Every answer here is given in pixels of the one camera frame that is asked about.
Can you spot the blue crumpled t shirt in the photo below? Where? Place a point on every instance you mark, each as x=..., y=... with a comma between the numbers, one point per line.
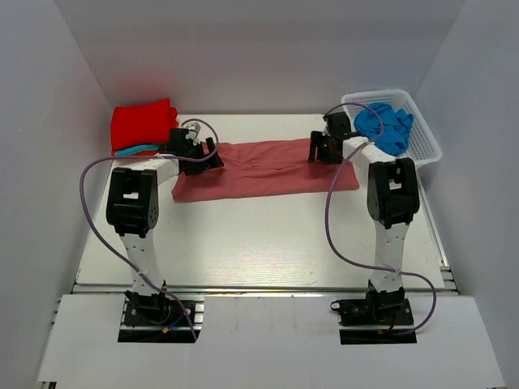
x=397, y=127

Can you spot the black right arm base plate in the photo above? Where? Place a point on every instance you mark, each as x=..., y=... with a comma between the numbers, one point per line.
x=359, y=324

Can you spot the white plastic basket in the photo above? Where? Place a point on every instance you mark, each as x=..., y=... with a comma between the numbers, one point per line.
x=423, y=148

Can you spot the aluminium table edge rail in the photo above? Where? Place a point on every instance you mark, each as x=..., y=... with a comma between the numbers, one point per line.
x=450, y=286

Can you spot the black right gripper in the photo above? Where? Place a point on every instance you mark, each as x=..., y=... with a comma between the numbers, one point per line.
x=318, y=139

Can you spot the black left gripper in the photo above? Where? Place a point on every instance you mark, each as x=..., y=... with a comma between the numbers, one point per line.
x=212, y=162

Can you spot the red folded t shirt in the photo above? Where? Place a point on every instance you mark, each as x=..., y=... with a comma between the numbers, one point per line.
x=137, y=125

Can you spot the pink t shirt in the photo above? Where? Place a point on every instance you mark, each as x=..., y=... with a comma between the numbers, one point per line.
x=257, y=169

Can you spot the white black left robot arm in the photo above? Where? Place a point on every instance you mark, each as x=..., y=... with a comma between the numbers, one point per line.
x=133, y=204

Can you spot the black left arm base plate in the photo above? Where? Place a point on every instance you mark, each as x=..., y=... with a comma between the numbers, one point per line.
x=158, y=319

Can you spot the light blue folded t shirt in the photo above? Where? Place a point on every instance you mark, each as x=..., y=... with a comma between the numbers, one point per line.
x=138, y=150

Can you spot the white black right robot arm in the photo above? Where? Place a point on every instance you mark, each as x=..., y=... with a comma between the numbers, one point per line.
x=392, y=201

